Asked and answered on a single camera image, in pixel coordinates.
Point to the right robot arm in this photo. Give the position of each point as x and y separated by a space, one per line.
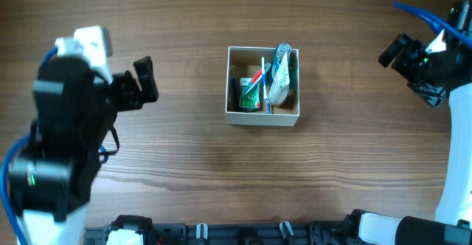
437 72

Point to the teal toothpaste tube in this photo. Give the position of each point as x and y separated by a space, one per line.
256 78

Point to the teal mouthwash bottle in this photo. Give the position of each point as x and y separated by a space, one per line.
283 49

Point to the green soap box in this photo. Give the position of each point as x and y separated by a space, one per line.
249 95

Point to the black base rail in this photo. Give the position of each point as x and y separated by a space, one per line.
315 232

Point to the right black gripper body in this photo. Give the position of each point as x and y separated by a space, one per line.
411 65

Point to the white square cardboard box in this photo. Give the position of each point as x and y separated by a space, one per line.
244 61

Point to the white lotion tube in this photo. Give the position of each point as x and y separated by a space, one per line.
278 93

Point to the blue disposable razor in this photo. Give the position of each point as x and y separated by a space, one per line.
235 94

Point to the blue white toothbrush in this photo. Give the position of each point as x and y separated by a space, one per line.
264 85

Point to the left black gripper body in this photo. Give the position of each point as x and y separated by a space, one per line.
125 91

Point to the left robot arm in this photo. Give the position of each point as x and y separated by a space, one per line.
47 176

